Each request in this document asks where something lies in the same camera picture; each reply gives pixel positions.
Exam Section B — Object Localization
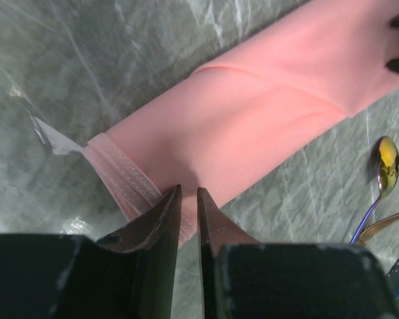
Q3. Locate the pink satin napkin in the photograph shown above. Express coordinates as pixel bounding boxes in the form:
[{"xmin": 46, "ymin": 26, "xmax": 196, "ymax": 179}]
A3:
[{"xmin": 83, "ymin": 1, "xmax": 399, "ymax": 244}]

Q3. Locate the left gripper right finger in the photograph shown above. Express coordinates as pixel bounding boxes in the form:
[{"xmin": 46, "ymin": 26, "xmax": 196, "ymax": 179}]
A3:
[{"xmin": 197, "ymin": 187, "xmax": 399, "ymax": 318}]

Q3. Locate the rose gold fork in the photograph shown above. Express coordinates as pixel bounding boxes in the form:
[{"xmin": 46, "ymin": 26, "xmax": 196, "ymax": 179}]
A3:
[{"xmin": 356, "ymin": 213, "xmax": 399, "ymax": 246}]

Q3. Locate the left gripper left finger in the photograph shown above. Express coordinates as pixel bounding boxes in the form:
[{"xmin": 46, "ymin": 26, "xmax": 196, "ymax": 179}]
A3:
[{"xmin": 0, "ymin": 186, "xmax": 182, "ymax": 318}]

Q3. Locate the gold spoon with purple handle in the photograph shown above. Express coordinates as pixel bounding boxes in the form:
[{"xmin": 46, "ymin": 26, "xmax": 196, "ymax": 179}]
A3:
[{"xmin": 350, "ymin": 136, "xmax": 399, "ymax": 245}]

